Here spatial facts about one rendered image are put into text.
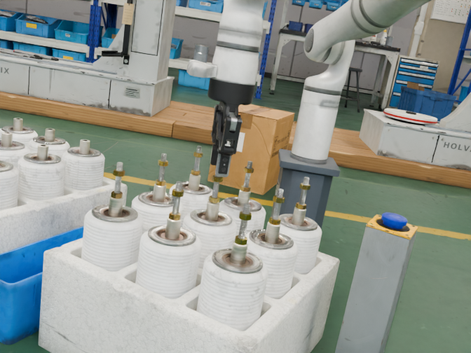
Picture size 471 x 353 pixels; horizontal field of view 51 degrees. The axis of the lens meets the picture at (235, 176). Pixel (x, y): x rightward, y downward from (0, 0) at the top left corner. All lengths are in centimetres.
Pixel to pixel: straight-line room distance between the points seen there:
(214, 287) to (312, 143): 60
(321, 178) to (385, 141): 161
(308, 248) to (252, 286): 23
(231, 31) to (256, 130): 113
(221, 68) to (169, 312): 38
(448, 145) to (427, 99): 238
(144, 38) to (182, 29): 635
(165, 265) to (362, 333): 35
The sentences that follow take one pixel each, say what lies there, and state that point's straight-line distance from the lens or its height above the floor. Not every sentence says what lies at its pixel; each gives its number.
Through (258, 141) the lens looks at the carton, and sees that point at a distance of 190.
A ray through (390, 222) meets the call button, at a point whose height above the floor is 32.
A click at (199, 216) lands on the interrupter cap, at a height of 25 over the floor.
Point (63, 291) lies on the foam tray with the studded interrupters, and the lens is 87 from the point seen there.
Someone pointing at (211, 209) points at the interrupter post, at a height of 27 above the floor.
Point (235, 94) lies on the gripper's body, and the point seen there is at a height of 48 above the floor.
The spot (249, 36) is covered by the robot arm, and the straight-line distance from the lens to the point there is 80.
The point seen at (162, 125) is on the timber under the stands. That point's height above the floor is 6.
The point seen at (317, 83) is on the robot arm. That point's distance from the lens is 121.
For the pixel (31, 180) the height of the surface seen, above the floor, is 22.
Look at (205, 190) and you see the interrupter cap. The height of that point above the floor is 25.
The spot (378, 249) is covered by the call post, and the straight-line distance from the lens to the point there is 82.
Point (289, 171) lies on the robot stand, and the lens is 122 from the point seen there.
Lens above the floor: 56
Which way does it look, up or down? 15 degrees down
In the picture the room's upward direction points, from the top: 9 degrees clockwise
